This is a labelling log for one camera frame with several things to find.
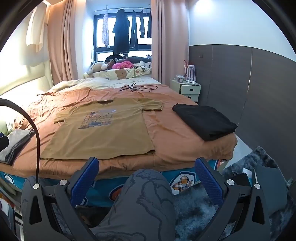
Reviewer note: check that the white cup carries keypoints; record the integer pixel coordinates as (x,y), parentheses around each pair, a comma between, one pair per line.
(180,78)

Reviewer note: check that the dark hanging dress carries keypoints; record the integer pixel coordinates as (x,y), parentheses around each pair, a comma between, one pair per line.
(134,30)

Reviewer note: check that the person's grey patterned pants leg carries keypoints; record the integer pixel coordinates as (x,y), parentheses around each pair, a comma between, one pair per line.
(138,204)

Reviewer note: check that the black folded clothes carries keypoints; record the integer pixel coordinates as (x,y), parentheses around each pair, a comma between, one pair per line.
(205,122)

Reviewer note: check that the dark hanging top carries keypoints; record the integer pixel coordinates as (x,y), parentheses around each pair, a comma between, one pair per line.
(142,26)

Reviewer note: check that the grey shaggy rug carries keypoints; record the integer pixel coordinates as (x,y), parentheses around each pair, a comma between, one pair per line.
(192,213)

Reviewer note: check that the grey folded clothes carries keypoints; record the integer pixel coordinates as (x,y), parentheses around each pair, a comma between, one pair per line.
(16,143)

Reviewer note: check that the black hanging coat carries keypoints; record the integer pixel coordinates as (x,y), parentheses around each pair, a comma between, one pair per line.
(121,34)

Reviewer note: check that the pink cloth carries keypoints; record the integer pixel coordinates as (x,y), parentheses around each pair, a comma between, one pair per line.
(123,64)

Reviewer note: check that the floral hanging garment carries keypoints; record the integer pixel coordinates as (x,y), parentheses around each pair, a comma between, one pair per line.
(106,32)

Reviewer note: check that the white power strip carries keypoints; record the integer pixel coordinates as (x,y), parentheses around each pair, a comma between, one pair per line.
(190,81)

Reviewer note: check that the dark brown plush toy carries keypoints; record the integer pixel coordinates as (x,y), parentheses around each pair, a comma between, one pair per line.
(114,59)

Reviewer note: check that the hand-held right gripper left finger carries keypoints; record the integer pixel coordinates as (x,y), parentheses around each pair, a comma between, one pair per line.
(85,180)

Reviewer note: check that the mustard printed t-shirt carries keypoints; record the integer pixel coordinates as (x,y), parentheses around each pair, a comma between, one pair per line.
(104,139)

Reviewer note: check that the pink curtain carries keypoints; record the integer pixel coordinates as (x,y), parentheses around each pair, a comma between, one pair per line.
(67,46)
(171,46)

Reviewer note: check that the orange blanket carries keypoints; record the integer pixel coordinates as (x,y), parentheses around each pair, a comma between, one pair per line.
(175,143)

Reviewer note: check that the blue printed bed sheet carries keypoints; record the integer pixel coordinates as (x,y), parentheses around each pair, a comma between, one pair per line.
(104,187)

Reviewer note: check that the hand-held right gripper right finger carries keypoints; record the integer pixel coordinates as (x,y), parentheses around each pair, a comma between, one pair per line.
(208,183)

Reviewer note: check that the striped gift bag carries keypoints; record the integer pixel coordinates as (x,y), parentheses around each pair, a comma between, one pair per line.
(190,73)

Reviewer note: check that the cream padded headboard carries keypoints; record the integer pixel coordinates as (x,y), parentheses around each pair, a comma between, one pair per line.
(23,78)

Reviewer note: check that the black white plush toy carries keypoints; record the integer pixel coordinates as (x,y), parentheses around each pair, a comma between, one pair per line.
(143,66)

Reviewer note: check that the white nightstand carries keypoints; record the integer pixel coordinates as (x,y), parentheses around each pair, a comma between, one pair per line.
(190,89)

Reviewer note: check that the cream hanging garment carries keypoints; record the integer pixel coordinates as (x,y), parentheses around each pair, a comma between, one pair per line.
(34,30)

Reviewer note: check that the cream duvet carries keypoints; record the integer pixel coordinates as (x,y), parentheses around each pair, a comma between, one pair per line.
(81,83)

